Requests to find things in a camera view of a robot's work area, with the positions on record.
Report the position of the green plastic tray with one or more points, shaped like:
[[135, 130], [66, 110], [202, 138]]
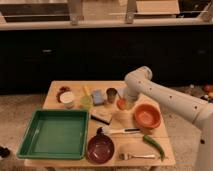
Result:
[[55, 134]]

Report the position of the orange bowl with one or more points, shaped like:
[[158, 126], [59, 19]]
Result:
[[147, 116]]

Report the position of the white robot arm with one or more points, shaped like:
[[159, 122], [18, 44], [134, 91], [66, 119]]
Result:
[[197, 111]]

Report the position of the silver fork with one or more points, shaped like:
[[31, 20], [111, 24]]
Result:
[[126, 156]]

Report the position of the green chili pepper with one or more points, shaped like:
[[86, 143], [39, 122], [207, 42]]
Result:
[[149, 140]]

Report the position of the dark red small object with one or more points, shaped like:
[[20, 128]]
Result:
[[61, 91]]

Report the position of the orange apple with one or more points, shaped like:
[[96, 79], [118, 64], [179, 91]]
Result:
[[121, 104]]

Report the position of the purple bowl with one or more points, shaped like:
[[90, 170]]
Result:
[[100, 149]]

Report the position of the white cup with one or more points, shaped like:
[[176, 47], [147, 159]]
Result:
[[67, 99]]

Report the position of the blue sponge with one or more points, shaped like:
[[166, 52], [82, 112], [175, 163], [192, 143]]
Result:
[[97, 97]]

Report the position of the wooden table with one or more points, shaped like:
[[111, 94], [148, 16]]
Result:
[[124, 143]]

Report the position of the light blue cloth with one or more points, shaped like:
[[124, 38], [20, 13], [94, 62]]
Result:
[[120, 92]]

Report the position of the black object on floor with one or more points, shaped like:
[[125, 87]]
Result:
[[4, 152]]

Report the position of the metal cup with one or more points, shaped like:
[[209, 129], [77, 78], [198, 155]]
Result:
[[111, 94]]

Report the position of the black cabinet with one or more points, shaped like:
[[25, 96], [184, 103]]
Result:
[[177, 55]]

